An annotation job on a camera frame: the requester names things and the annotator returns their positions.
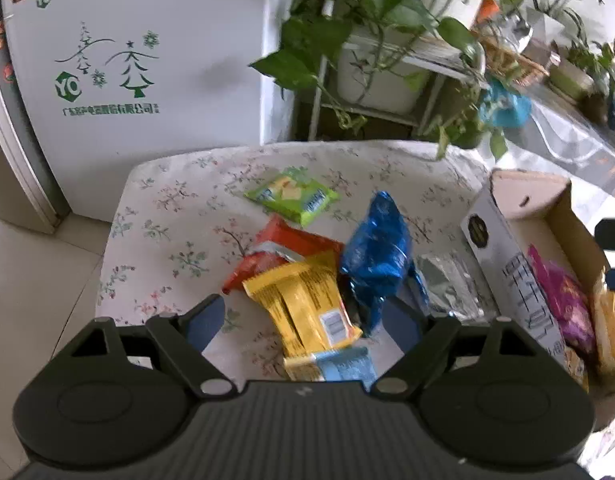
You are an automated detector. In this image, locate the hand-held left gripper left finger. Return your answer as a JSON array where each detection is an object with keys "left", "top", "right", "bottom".
[{"left": 52, "top": 294, "right": 233, "bottom": 401}]

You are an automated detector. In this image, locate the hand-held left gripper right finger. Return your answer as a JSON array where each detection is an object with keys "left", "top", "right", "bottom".
[{"left": 370, "top": 297, "right": 553, "bottom": 401}]

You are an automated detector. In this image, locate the yellow packet with white label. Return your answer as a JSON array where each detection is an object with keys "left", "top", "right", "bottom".
[{"left": 590, "top": 280, "right": 615, "bottom": 377}]

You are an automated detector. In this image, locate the magenta snack packet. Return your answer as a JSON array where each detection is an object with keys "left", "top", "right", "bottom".
[{"left": 527, "top": 245, "right": 596, "bottom": 350}]

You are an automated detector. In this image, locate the silver foil snack packet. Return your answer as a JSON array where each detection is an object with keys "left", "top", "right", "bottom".
[{"left": 416, "top": 252, "right": 489, "bottom": 322}]

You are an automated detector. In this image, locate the blue foil snack packet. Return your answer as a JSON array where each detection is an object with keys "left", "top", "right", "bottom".
[{"left": 340, "top": 191, "right": 431, "bottom": 338}]

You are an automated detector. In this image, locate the yellow and light blue packet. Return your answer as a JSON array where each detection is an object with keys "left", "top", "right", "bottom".
[{"left": 282, "top": 346, "right": 379, "bottom": 384}]

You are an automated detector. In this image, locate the cardboard box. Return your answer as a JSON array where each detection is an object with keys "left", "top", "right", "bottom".
[{"left": 460, "top": 170, "right": 615, "bottom": 403}]

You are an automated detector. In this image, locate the yellow packet with barcode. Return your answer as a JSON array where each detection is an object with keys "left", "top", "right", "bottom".
[{"left": 242, "top": 255, "right": 364, "bottom": 357}]

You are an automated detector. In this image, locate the red snack packet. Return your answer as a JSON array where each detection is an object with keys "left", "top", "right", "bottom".
[{"left": 221, "top": 215, "right": 346, "bottom": 296}]

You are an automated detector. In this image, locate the green snack packet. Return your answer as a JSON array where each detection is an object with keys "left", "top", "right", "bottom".
[{"left": 244, "top": 167, "right": 339, "bottom": 227}]

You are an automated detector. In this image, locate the table with clear cover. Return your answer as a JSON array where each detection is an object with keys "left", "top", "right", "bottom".
[{"left": 507, "top": 85, "right": 615, "bottom": 207}]

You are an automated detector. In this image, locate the floral tablecloth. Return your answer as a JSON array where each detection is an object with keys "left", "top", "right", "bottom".
[{"left": 94, "top": 140, "right": 494, "bottom": 386}]

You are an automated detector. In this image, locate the green rimmed plant pot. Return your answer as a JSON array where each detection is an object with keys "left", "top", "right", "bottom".
[{"left": 550, "top": 57, "right": 596, "bottom": 102}]

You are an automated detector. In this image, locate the blue tape roll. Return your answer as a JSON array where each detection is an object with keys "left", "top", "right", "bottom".
[{"left": 480, "top": 80, "right": 532, "bottom": 128}]

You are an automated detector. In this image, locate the small leafy potted plant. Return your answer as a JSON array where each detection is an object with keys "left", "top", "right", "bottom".
[{"left": 562, "top": 30, "right": 615, "bottom": 93}]

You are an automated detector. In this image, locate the wicker basket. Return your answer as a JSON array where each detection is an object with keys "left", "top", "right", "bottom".
[{"left": 480, "top": 35, "right": 549, "bottom": 87}]

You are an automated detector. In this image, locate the white metal plant stand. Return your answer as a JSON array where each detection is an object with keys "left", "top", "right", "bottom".
[{"left": 306, "top": 35, "right": 488, "bottom": 142}]

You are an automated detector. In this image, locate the white rectangular planter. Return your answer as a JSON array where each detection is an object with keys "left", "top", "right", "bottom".
[{"left": 336, "top": 25, "right": 429, "bottom": 115}]

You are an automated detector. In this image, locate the white refrigerator with tree print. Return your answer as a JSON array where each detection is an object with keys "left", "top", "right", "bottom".
[{"left": 0, "top": 0, "right": 299, "bottom": 235}]

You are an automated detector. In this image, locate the orange object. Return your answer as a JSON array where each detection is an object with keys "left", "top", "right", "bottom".
[{"left": 475, "top": 0, "right": 501, "bottom": 24}]

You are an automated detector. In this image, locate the pothos plant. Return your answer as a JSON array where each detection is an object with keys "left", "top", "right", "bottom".
[{"left": 250, "top": 0, "right": 511, "bottom": 161}]

